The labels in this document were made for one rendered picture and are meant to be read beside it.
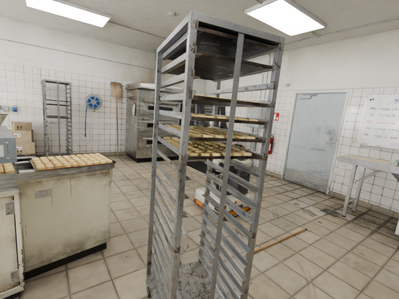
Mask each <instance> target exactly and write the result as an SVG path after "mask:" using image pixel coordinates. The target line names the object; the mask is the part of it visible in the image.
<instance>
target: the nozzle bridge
mask: <svg viewBox="0 0 399 299"><path fill-rule="evenodd" d="M16 162H17V149H16V140H15V136H14V135H13V134H12V133H11V132H10V130H9V129H8V128H7V127H6V126H2V125H1V126H0V164H5V163H16Z"/></svg>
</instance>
